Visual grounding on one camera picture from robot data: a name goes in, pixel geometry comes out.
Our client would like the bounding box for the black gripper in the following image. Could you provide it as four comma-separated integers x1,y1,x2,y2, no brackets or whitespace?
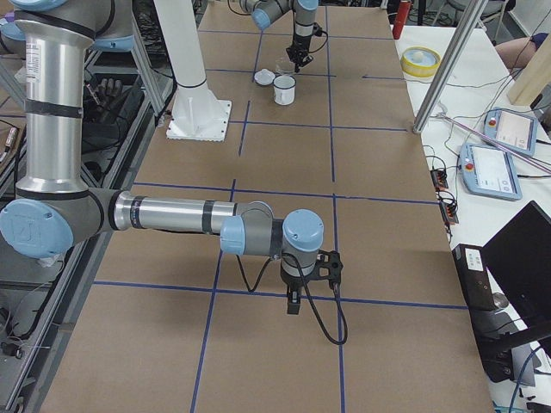
283,274,304,315
286,41,313,72

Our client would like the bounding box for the black laptop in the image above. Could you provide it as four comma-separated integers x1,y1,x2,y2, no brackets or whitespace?
482,200,550,354

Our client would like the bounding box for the near teach pendant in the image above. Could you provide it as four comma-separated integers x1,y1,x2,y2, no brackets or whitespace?
459,143,523,200

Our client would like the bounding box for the far teach pendant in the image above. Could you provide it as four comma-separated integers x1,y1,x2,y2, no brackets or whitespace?
484,108,537,157

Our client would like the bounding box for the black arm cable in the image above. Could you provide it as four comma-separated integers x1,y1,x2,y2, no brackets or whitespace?
307,23,331,55

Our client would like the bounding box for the yellow tape roll with bowl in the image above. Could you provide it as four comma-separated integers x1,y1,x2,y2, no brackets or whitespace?
400,46,441,78

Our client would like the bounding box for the black box device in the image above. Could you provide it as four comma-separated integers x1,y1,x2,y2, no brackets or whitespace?
452,243,496,311

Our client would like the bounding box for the white enamel cup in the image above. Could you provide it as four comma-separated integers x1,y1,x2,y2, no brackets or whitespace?
273,75,296,106

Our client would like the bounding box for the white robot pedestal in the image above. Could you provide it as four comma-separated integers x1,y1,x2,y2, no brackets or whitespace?
152,0,232,143

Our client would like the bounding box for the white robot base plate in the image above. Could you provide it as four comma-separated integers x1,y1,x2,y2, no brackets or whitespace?
166,97,232,142

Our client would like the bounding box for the red cylinder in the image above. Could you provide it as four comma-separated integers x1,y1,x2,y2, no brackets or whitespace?
392,0,412,40

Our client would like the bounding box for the teach pendant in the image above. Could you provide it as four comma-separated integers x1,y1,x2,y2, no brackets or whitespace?
459,143,523,200
484,108,537,157

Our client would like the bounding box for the white cup lid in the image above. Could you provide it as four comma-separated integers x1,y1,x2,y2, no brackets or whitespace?
253,68,276,86

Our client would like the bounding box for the aluminium frame post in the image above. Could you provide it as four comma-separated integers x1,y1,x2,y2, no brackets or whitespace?
412,0,487,134

